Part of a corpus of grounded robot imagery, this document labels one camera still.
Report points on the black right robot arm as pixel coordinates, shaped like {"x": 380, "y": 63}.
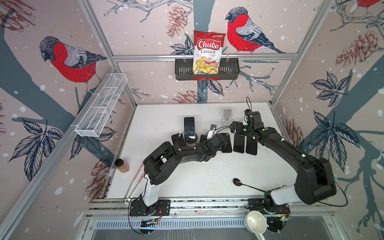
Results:
{"x": 314, "y": 181}

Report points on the round wooden phone stand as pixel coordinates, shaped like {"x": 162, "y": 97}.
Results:
{"x": 191, "y": 141}

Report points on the white funnel cup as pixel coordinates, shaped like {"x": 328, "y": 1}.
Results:
{"x": 256, "y": 223}

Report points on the white phone stand rear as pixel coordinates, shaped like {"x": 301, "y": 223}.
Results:
{"x": 227, "y": 117}

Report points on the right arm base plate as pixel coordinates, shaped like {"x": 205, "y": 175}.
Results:
{"x": 267, "y": 208}

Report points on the white wire wall shelf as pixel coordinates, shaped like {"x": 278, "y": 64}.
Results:
{"x": 96, "y": 117}

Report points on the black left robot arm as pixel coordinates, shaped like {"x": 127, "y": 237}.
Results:
{"x": 161, "y": 163}

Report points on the red Chuba cassava chips bag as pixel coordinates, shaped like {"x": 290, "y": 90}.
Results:
{"x": 208, "y": 49}

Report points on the brown jar with black lid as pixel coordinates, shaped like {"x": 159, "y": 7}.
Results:
{"x": 121, "y": 165}

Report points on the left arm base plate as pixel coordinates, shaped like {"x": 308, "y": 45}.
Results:
{"x": 139, "y": 209}

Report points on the black phone with sticker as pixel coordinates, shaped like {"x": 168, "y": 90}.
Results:
{"x": 227, "y": 148}

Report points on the black ladle spoon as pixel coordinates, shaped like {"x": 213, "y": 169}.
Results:
{"x": 238, "y": 183}

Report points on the black wire wall basket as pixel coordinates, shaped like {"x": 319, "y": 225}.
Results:
{"x": 189, "y": 70}

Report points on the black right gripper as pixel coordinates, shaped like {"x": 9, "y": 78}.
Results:
{"x": 233, "y": 124}

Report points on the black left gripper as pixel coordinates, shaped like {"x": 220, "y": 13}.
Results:
{"x": 204, "y": 144}

